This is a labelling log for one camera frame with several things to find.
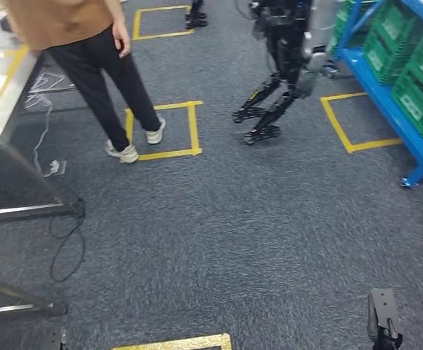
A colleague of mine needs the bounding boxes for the blue metal shelf rack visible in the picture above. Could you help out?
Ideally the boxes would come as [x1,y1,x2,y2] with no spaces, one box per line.
[327,0,423,190]

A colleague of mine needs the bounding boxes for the metal workbench table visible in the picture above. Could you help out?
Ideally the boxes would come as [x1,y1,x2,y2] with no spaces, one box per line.
[0,7,86,228]

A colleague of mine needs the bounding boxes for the black humanoid robot legs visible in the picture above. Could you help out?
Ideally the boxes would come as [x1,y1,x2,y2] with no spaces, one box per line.
[184,0,208,31]

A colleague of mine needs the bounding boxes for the silver black humanoid robot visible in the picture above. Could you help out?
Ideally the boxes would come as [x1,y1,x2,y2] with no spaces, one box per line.
[232,0,341,146]

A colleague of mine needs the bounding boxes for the person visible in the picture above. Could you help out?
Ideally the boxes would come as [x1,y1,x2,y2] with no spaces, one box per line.
[0,0,167,164]

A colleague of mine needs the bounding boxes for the white power strip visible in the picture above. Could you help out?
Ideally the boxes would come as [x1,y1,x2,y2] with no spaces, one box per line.
[42,159,67,178]

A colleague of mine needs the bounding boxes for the black floor cable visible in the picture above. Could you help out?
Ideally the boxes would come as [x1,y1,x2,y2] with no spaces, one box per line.
[48,197,87,284]

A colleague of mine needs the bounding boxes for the white power strip cable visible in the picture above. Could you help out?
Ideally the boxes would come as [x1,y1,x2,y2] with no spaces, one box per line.
[24,71,67,176]

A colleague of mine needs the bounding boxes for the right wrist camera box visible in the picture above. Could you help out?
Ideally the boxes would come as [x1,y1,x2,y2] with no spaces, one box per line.
[366,288,404,350]

